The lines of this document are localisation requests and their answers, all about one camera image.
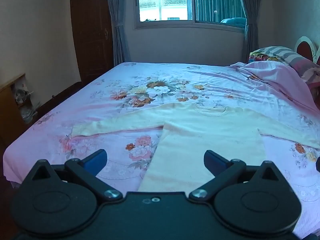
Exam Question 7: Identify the teal cloth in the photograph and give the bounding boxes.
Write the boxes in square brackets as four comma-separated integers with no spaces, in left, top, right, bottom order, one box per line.
[220,17,247,26]

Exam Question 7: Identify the colourful floral quilt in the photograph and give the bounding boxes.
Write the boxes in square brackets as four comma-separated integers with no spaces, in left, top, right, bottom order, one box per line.
[246,51,284,65]

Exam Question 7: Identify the light wooden cabinet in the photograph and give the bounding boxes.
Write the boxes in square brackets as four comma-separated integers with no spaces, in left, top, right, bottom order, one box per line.
[0,74,38,142]

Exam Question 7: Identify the white framed window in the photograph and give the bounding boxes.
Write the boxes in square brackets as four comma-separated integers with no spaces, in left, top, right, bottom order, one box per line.
[134,0,247,32]

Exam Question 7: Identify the cream knit sweater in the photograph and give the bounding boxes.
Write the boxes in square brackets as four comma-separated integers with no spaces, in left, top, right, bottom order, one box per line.
[71,102,320,193]

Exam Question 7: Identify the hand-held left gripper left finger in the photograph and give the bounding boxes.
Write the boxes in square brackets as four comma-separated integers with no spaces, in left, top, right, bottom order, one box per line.
[31,149,123,202]

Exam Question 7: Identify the dark wooden wardrobe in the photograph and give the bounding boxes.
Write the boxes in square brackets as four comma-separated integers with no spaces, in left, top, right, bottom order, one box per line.
[70,0,114,85]

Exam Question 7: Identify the bed with floral sheet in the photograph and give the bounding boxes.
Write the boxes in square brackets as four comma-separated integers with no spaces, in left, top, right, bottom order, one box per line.
[2,61,320,240]

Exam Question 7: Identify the grey striped pillow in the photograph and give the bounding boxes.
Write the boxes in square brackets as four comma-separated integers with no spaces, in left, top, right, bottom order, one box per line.
[257,46,320,82]

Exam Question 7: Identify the crumpled plastic bag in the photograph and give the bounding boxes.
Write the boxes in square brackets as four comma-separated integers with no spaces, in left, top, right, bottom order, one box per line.
[14,83,40,124]

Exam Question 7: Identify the grey curtain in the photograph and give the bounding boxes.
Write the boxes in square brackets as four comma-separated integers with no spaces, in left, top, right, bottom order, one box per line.
[236,0,263,62]
[105,0,132,67]

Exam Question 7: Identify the pink blanket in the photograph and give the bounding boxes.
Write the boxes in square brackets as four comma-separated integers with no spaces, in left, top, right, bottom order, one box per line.
[230,61,318,113]

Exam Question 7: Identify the red and white headboard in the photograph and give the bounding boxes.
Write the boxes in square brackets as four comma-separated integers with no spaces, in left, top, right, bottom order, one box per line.
[294,36,320,65]

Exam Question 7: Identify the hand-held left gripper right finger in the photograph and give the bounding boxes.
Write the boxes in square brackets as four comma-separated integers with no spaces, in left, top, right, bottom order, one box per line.
[189,150,285,202]

